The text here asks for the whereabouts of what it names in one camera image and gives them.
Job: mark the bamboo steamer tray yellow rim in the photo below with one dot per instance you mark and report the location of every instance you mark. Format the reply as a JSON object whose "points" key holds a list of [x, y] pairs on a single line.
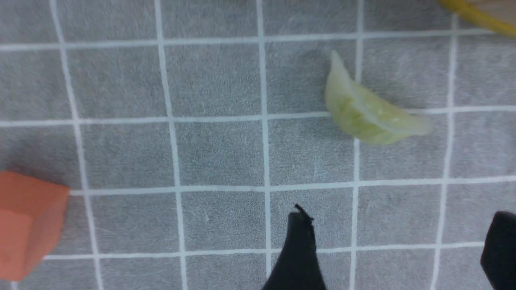
{"points": [[498, 16]]}

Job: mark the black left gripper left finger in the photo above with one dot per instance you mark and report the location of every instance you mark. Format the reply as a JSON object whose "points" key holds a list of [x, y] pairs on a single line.
{"points": [[297, 266]]}

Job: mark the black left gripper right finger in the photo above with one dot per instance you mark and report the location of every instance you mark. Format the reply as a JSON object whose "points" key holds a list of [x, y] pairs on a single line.
{"points": [[498, 259]]}

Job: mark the green dumpling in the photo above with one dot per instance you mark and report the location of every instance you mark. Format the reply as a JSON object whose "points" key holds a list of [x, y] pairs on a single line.
{"points": [[364, 115]]}

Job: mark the grey checked tablecloth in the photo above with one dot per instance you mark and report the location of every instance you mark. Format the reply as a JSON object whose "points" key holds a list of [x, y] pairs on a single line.
{"points": [[187, 131]]}

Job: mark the orange foam block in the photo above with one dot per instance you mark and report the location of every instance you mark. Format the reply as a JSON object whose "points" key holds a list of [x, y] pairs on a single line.
{"points": [[32, 212]]}

